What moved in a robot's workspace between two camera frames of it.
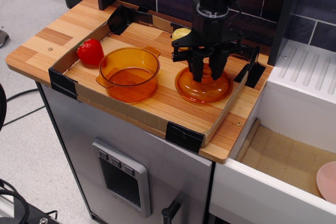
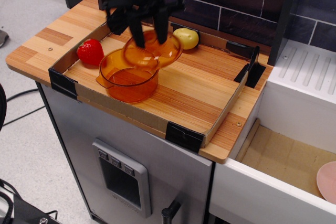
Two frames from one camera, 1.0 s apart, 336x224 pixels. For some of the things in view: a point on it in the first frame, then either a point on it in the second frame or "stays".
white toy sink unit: (272, 177) stays
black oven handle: (168, 213) stays
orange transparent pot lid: (208, 91) to (154, 53)
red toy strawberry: (91, 51) stays
